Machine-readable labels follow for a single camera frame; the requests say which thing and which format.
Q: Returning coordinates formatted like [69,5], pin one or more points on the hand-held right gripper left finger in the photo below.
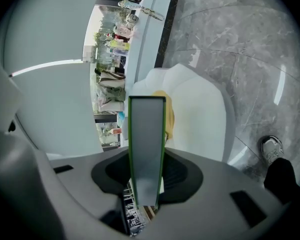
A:
[72,184]

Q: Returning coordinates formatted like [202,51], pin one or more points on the person's black trouser leg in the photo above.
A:
[282,179]

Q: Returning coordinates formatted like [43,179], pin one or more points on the white shell-shaped armchair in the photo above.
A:
[200,109]

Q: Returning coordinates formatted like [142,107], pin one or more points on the pink bag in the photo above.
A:
[123,31]

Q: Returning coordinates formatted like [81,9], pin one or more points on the yellow cushion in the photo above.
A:
[169,114]

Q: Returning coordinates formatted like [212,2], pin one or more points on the khaki green bag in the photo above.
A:
[113,94]

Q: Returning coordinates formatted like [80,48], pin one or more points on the green cover book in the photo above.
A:
[146,146]

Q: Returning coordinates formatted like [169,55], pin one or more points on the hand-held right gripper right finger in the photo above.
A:
[215,184]

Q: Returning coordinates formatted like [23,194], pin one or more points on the light blue bag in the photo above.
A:
[121,117]

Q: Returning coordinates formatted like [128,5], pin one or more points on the person's white sneaker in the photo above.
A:
[272,147]

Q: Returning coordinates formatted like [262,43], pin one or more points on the white cloth bag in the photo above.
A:
[111,106]

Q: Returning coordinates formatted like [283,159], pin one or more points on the beige tote bag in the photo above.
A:
[111,77]

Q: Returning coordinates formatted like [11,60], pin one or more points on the yellow-green packet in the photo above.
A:
[118,44]

